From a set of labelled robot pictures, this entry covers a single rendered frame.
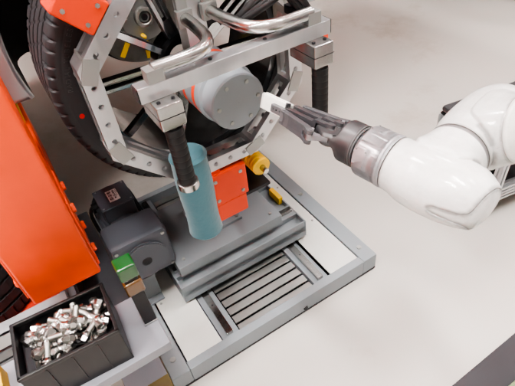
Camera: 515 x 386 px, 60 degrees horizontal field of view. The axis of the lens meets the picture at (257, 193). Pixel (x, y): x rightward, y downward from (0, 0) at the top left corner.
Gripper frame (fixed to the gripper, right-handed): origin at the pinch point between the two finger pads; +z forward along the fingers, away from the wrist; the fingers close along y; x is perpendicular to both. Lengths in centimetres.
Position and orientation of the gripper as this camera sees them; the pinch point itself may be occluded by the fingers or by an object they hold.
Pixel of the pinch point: (276, 106)
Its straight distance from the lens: 87.1
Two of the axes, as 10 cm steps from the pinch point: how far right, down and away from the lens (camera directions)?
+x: -1.7, 8.6, 4.9
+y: -7.0, 2.4, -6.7
